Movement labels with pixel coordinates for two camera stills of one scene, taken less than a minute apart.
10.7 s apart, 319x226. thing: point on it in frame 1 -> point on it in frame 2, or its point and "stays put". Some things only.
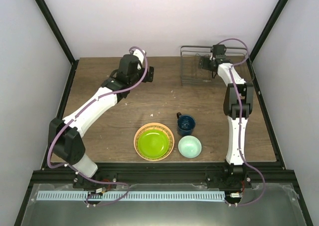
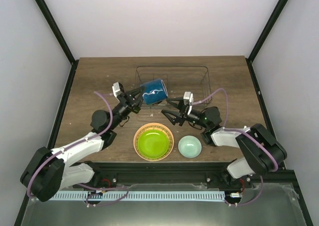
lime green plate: [153, 143] stays put
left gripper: [150, 74] -> [128, 101]
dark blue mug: [185, 123] -> [154, 91]
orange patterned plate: [156, 126] stays put
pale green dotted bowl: [190, 146] stays put
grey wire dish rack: [192, 74] -> [191, 83]
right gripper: [204, 66] -> [183, 114]
